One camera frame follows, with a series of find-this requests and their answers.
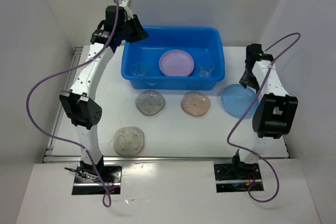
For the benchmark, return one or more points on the clear textured plate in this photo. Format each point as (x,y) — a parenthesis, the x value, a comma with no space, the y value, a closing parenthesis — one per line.
(129,141)

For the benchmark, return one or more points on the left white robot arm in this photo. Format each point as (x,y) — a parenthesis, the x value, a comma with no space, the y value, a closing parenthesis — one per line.
(80,106)

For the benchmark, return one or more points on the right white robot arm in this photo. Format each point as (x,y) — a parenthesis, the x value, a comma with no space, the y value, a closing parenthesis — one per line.
(274,114)

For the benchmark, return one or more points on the blue plastic plate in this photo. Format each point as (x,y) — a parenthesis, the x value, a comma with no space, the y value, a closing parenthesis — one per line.
(236,99)

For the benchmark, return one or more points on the brown translucent plate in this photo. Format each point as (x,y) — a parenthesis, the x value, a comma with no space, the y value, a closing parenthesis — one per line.
(195,103)

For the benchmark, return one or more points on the clear plastic cup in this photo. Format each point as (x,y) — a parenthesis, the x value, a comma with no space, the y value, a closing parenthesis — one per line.
(206,69)
(138,70)

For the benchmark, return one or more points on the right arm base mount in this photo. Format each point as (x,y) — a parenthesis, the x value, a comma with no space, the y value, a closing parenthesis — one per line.
(228,181)

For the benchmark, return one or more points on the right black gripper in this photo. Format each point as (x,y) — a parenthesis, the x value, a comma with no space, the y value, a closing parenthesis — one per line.
(244,81)

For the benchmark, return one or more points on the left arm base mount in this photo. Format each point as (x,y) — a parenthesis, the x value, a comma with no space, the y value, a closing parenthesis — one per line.
(88,184)

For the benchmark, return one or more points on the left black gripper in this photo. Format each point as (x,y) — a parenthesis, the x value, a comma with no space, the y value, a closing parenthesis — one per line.
(140,33)

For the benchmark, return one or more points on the blue plastic bin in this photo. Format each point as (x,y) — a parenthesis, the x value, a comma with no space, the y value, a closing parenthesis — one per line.
(202,43)

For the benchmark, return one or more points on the grey translucent plate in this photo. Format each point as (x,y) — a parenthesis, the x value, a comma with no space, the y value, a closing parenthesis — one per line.
(150,102)

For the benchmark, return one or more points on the purple plastic plate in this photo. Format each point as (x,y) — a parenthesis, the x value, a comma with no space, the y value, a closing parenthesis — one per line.
(176,63)

